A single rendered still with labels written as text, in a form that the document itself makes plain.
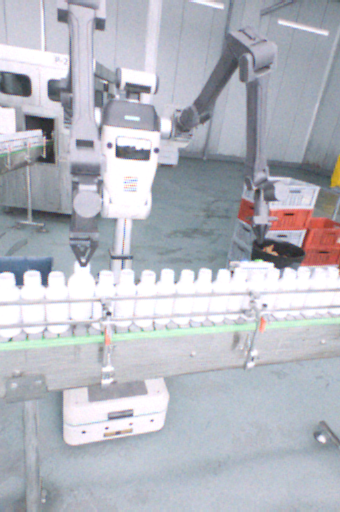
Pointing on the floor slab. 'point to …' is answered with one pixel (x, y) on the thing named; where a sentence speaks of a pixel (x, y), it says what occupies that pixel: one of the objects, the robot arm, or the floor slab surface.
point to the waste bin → (279, 254)
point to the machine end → (36, 119)
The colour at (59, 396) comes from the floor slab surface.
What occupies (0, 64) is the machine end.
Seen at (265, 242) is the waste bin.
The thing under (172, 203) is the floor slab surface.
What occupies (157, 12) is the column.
